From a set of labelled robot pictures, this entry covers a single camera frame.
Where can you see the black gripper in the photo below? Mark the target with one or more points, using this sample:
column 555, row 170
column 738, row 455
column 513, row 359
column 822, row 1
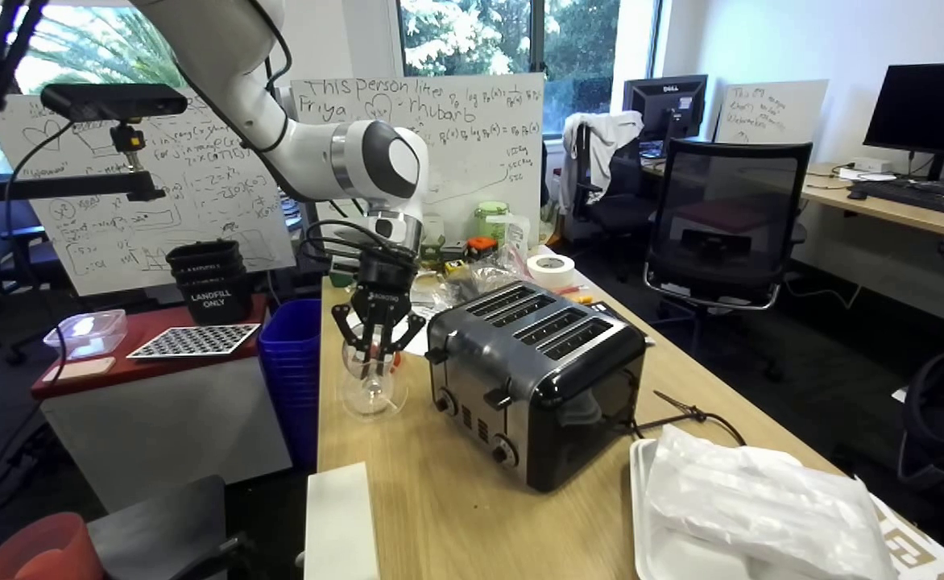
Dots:
column 378, row 310

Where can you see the clear wine glass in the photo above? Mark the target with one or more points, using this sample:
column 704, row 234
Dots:
column 367, row 385

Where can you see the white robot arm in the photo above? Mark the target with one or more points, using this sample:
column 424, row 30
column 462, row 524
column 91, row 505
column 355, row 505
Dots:
column 224, row 54

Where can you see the blue storage bin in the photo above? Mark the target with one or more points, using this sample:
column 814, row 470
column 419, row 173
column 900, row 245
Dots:
column 291, row 369

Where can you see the black silver toaster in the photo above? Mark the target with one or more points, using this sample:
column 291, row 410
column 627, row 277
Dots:
column 536, row 382

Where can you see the black stacked cups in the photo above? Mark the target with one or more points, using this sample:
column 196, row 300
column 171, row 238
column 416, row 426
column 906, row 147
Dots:
column 215, row 280

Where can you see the white tape roll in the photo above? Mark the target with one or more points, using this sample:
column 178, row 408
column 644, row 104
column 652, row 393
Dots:
column 553, row 272

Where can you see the checkerboard calibration sheet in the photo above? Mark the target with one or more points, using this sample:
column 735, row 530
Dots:
column 193, row 342

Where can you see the large whiteboard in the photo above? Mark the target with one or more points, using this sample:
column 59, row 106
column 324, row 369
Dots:
column 138, row 189

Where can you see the white rectangular box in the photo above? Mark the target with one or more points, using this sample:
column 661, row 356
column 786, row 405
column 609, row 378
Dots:
column 339, row 525

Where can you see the red side table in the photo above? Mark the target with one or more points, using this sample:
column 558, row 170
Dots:
column 145, row 426

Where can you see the black mesh office chair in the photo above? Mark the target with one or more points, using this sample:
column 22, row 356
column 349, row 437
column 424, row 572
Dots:
column 722, row 223

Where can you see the white foam tray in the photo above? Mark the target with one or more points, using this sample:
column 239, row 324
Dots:
column 672, row 556

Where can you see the red plastic bucket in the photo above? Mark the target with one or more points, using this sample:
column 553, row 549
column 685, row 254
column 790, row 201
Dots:
column 51, row 549

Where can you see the crumpled clear plastic bag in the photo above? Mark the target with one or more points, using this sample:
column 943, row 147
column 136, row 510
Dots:
column 790, row 519

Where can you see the black computer monitor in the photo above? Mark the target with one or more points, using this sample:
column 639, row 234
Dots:
column 910, row 109

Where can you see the black camera on stand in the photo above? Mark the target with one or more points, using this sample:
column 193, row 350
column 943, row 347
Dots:
column 111, row 102

